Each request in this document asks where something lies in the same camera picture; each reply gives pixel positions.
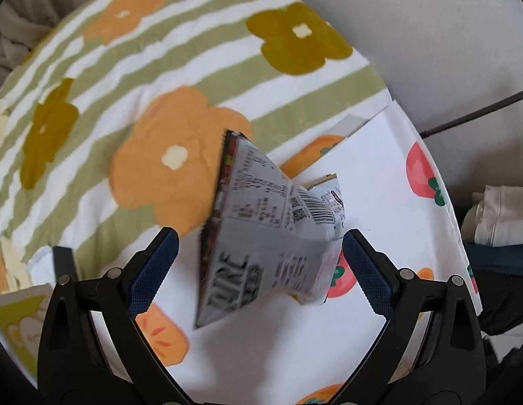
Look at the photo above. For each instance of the beige curtain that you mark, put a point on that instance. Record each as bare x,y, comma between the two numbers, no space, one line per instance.
17,29

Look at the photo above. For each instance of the white persimmon print cloth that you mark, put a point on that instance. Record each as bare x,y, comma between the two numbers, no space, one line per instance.
287,346

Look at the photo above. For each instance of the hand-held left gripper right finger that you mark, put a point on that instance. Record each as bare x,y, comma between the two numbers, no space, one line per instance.
367,270

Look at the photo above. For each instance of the striped floral blanket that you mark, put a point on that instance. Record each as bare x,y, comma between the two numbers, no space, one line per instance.
118,93

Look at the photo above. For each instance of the green cardboard box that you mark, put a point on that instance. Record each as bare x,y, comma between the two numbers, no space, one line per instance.
17,325

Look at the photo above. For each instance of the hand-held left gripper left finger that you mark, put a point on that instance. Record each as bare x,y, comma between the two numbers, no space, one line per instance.
154,270

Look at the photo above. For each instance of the grey silver snack packet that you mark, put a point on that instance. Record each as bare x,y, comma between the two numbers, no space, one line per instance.
261,236

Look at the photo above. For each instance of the dark cloth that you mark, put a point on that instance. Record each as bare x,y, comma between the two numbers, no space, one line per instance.
497,274

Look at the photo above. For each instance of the white folded garment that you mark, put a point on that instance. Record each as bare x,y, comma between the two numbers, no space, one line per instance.
497,219

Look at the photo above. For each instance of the white packet with red label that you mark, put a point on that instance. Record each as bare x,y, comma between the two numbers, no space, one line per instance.
333,194

